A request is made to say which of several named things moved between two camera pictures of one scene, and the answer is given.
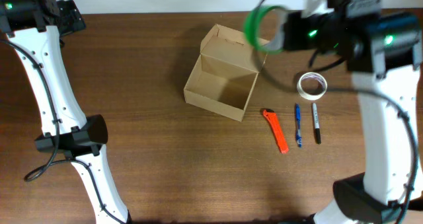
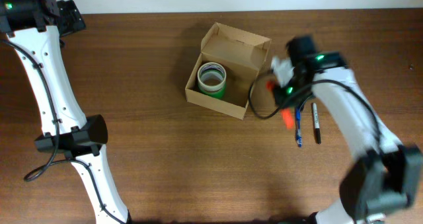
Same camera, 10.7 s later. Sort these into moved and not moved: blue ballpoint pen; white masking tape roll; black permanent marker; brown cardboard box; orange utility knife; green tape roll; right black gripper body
Moved: white masking tape roll; green tape roll; orange utility knife; right black gripper body
Not moved: brown cardboard box; black permanent marker; blue ballpoint pen
